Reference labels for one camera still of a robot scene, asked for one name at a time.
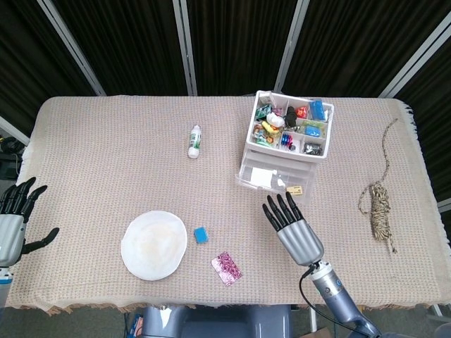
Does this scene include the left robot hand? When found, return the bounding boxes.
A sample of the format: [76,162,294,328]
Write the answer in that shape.
[0,177,60,268]

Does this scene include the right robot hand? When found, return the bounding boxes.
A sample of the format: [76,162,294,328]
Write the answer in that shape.
[261,192,325,267]

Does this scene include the white drawer organizer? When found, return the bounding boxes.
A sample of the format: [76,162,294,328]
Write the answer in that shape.
[246,90,335,166]

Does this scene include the white paper slip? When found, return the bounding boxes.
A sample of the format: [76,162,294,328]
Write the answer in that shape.
[252,167,273,186]

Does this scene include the pink patterned card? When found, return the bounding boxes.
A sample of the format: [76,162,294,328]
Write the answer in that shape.
[211,251,243,288]

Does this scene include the colourful candy packets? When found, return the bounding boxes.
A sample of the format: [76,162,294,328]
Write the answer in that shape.
[252,125,281,146]

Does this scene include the grey-blue robot torso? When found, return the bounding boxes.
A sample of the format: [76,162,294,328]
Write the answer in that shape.
[140,304,293,338]

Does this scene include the beige woven tablecloth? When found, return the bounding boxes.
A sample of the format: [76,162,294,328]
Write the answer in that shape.
[5,94,451,315]

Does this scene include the blue plastic pack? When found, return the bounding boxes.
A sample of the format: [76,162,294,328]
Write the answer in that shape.
[309,100,326,120]

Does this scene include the white paper plate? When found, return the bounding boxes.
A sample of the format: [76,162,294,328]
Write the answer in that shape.
[121,210,188,282]

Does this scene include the white bottle green label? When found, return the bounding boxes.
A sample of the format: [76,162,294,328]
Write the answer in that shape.
[187,124,204,160]

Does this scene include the blue and red package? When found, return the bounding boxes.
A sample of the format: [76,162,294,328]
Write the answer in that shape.
[128,313,145,338]

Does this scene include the black pleated curtain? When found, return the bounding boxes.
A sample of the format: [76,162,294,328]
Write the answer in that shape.
[185,0,300,96]
[49,0,190,96]
[396,35,451,208]
[281,0,451,99]
[0,0,98,123]

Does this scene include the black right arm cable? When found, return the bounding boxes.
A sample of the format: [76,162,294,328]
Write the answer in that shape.
[298,263,357,325]

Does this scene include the black equipment with cables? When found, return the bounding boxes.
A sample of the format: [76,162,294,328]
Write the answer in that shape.
[0,136,25,186]

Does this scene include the beige twine rope bundle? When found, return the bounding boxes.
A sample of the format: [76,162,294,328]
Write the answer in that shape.
[358,118,399,254]

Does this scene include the aluminium frame post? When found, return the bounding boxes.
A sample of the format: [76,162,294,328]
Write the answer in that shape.
[0,115,31,145]
[172,0,198,96]
[273,0,311,92]
[378,10,451,99]
[37,0,106,96]

